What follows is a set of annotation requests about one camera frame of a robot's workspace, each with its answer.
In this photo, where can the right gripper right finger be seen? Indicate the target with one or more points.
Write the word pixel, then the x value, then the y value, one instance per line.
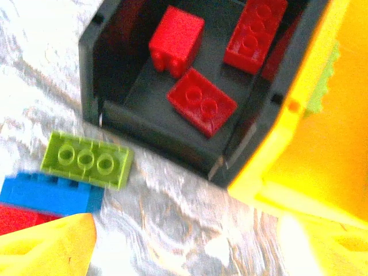
pixel 339 253

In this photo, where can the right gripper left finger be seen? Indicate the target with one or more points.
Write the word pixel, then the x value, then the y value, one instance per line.
pixel 43 247

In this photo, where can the red short lego brick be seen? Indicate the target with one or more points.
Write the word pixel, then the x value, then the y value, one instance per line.
pixel 17 220
pixel 178 37
pixel 201 103

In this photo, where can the blue long lego brick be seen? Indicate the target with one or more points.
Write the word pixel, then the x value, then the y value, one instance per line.
pixel 49 195

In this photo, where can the lime long lego brick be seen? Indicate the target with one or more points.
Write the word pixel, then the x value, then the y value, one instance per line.
pixel 86 161
pixel 323 86

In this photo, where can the red long lego brick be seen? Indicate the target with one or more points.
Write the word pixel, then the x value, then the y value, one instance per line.
pixel 253 37

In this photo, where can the yellow plastic bin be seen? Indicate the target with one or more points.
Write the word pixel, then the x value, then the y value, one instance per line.
pixel 330 158

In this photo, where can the black plastic bin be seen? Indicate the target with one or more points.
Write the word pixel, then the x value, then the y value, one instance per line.
pixel 161 126

